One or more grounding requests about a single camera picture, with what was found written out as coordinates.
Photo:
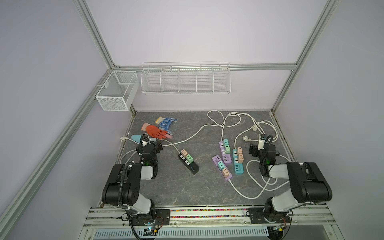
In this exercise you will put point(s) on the teal power strip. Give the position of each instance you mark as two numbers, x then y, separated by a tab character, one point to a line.
238	167

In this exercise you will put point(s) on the purple power strip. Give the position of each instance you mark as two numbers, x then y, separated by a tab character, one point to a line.
226	158
215	160

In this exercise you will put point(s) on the black power strip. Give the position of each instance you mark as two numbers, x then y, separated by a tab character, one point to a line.
191	166

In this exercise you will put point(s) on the white wire basket rack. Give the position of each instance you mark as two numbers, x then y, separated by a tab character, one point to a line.
186	78

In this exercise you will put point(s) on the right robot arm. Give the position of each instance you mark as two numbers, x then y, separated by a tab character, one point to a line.
307	183

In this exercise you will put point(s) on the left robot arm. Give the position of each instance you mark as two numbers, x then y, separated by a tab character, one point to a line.
122	189

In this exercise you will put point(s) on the green charger on rear strip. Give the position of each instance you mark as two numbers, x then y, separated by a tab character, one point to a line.
227	149

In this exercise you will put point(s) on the pink glove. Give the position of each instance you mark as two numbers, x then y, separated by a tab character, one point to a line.
144	129

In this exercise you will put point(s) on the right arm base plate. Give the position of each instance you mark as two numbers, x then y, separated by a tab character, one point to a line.
258	215

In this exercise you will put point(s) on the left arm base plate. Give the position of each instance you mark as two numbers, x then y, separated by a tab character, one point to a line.
157	217

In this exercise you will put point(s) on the green USB charger plug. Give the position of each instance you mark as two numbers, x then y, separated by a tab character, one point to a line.
189	158

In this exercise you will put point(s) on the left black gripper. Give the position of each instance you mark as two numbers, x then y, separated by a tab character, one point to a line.
149	146

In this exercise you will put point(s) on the purple power strip rear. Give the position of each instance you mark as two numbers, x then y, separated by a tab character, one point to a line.
226	158

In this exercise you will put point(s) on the teal dustpan scoop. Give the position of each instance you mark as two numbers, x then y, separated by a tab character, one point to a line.
136	138

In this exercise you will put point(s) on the pink USB charger plug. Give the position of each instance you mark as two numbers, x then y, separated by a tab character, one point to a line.
184	152

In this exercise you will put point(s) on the red rubber glove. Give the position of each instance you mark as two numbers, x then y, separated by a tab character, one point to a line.
155	132

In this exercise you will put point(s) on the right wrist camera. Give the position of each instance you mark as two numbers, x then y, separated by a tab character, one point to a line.
261	141

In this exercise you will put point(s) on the purple power strip front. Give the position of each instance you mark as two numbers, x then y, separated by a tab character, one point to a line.
215	160

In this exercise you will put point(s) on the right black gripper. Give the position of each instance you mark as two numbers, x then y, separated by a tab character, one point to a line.
267	148

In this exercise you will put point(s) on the blue patterned glove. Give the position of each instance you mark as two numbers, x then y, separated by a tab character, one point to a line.
166	123

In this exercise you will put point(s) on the white mesh box basket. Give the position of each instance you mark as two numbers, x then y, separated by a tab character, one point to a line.
118	91

